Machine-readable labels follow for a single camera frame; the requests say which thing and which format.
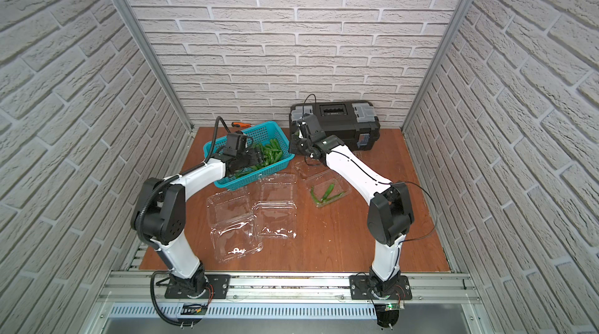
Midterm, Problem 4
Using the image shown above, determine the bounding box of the teal plastic basket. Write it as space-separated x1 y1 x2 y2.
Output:
204 121 295 191

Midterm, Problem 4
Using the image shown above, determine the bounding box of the clear pepper container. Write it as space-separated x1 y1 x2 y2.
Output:
253 173 296 240
293 160 352 208

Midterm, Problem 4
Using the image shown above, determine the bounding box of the clear clamshell container with peppers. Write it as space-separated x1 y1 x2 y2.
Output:
207 187 263 262

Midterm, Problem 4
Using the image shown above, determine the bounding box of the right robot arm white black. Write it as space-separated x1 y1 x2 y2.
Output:
290 114 414 297

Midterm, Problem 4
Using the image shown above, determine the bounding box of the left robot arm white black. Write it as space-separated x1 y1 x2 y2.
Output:
130 131 264 293

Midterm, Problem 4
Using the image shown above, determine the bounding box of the black toolbox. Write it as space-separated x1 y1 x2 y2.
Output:
289 100 381 151

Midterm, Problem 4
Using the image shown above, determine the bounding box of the black corrugated cable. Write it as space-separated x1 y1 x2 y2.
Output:
133 116 232 246

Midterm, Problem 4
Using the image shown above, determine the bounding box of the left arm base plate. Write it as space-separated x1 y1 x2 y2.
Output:
165 273 232 300

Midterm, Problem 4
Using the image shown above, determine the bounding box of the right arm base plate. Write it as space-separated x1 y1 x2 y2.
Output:
349 273 413 301

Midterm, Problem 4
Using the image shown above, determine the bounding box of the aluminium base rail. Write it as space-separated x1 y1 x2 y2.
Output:
90 271 486 326

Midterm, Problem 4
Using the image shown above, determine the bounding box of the aluminium frame post left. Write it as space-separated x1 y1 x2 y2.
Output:
112 0 193 133

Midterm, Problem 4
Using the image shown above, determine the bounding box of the aluminium frame post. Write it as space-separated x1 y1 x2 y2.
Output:
112 0 193 133
401 0 474 132

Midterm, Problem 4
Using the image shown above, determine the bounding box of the aluminium frame post right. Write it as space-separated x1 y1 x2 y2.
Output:
401 0 474 132

